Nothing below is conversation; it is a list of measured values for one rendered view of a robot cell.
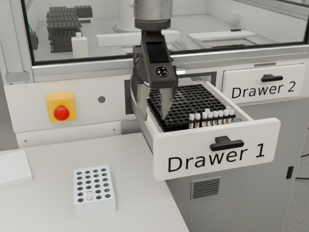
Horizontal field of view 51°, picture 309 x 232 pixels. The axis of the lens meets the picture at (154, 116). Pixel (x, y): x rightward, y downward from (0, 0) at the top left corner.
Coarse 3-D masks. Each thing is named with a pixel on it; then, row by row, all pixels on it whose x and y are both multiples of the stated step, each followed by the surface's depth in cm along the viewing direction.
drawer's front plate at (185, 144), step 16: (208, 128) 68; (224, 128) 68; (240, 128) 69; (256, 128) 70; (272, 128) 71; (160, 144) 65; (176, 144) 66; (192, 144) 67; (208, 144) 69; (256, 144) 72; (272, 144) 74; (160, 160) 67; (176, 160) 68; (192, 160) 69; (208, 160) 71; (224, 160) 72; (240, 160) 73; (256, 160) 74; (272, 160) 76; (160, 176) 69; (176, 176) 70
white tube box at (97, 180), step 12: (84, 168) 77; (96, 168) 77; (108, 168) 77; (84, 180) 73; (96, 180) 74; (108, 180) 73; (84, 192) 70; (96, 192) 71; (108, 192) 70; (84, 204) 67; (96, 204) 67; (108, 204) 68; (84, 216) 68
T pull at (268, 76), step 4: (264, 76) 102; (268, 76) 101; (272, 76) 101; (276, 76) 101; (280, 76) 101; (264, 80) 100; (268, 80) 100; (272, 80) 101; (276, 80) 101; (280, 80) 102
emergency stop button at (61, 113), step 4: (56, 108) 85; (60, 108) 85; (64, 108) 85; (56, 112) 85; (60, 112) 85; (64, 112) 85; (68, 112) 86; (56, 116) 85; (60, 116) 85; (64, 116) 86; (68, 116) 86; (60, 120) 86
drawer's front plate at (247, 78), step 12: (228, 72) 100; (240, 72) 101; (252, 72) 102; (264, 72) 103; (276, 72) 104; (288, 72) 105; (300, 72) 107; (228, 84) 101; (240, 84) 102; (252, 84) 104; (264, 84) 105; (276, 84) 106; (288, 84) 108; (300, 84) 109; (228, 96) 103; (240, 96) 105; (252, 96) 106; (264, 96) 107; (276, 96) 108; (288, 96) 110
